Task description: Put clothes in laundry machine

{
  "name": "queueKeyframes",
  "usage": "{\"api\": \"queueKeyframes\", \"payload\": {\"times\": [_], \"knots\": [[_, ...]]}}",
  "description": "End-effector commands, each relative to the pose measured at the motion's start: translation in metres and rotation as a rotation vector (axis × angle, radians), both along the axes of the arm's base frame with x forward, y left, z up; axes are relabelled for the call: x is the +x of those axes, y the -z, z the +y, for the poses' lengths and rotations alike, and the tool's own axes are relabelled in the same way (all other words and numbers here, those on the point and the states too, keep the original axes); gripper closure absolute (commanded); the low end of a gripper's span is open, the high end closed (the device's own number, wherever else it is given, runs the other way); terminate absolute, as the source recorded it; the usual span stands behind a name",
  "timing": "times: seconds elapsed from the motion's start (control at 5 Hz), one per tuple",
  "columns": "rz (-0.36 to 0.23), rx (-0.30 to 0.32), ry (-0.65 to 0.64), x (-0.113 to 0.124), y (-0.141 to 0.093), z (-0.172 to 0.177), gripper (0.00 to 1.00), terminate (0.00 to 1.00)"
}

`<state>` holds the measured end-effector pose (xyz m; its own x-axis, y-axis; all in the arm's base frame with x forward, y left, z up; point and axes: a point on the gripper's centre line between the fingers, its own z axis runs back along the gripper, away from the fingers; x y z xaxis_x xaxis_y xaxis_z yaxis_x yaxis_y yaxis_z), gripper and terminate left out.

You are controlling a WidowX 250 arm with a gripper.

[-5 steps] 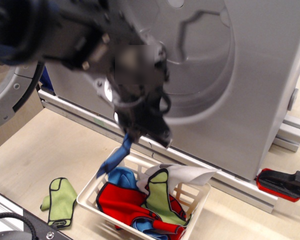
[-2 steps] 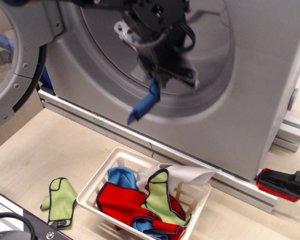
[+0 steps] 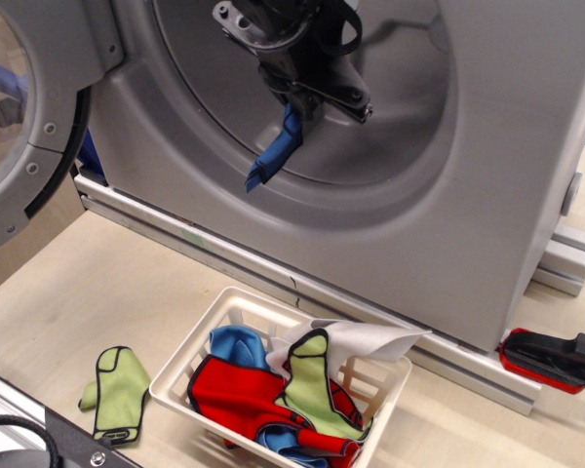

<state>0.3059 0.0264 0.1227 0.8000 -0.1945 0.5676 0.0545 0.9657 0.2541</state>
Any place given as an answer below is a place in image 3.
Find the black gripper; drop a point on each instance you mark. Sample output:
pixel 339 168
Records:
pixel 303 49

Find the blue felt jeans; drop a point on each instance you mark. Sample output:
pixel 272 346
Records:
pixel 275 156

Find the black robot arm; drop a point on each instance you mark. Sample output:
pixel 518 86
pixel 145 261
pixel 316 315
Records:
pixel 303 49

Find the grey toy washing machine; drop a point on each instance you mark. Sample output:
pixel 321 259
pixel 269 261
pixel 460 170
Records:
pixel 437 209

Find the white plastic laundry basket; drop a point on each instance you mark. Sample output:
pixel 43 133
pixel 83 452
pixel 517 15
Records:
pixel 374 385

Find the white felt cloth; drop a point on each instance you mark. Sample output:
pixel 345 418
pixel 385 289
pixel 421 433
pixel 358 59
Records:
pixel 345 340

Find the blue felt cloth in basket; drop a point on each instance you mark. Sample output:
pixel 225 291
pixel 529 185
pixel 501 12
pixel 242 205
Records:
pixel 239 346

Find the grey round washer door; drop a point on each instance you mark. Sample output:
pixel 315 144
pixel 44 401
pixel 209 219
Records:
pixel 51 54

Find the green felt sock in basket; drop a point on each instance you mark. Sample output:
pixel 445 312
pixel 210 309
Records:
pixel 308 391

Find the red felt shirt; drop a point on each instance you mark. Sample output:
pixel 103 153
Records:
pixel 243 400

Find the green felt sock on table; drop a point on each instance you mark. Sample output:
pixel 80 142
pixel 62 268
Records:
pixel 117 395

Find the red black clamp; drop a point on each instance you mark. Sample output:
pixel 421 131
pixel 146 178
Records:
pixel 549 360

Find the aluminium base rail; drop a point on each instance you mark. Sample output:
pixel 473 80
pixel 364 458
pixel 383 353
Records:
pixel 563 269

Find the black mount plate with cable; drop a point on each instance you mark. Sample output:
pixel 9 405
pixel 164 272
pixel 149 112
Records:
pixel 55 442

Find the aluminium table edge rail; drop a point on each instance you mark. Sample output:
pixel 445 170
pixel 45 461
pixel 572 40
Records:
pixel 17 403

